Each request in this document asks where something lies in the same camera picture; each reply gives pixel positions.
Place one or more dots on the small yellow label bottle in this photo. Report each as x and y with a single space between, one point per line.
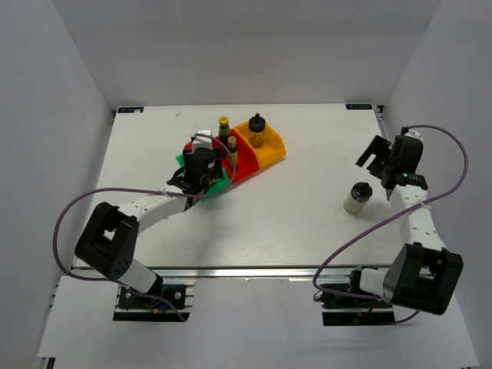
233 149

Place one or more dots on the green plastic bin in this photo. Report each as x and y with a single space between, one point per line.
219 184

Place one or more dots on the black lid white powder jar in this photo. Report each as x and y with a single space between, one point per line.
357 198

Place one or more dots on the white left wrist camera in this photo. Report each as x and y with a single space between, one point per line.
202 139

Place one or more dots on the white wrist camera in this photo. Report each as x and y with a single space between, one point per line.
202 139
411 133

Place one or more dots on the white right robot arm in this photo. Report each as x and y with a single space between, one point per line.
424 274

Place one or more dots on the red cap dark sauce jar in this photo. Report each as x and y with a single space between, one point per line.
187 148

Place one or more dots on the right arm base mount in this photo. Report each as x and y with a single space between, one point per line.
338 311

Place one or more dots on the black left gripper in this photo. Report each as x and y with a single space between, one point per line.
216 168

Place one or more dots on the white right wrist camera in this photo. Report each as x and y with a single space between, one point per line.
411 133

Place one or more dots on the yellow plastic bin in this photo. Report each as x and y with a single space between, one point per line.
273 149

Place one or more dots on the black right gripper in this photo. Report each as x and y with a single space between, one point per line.
377 147

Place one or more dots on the left blue corner label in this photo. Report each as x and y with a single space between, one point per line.
130 110

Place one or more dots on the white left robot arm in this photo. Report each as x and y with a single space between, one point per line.
108 241

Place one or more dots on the yellow cap sauce bottle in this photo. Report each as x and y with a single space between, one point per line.
224 130

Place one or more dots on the black lid spice jar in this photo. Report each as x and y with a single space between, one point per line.
256 127

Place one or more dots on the aluminium front rail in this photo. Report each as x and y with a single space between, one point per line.
238 272

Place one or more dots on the blue corner label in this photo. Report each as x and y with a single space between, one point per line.
358 106
130 110

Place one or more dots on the right blue corner label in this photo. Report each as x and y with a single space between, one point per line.
358 106

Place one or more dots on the aluminium right side rail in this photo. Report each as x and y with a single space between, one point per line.
380 120

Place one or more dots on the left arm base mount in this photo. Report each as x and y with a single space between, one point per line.
173 307

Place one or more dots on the aluminium rail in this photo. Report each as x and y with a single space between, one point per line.
380 120
238 272

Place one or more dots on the red plastic bin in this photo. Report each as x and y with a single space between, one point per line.
247 161

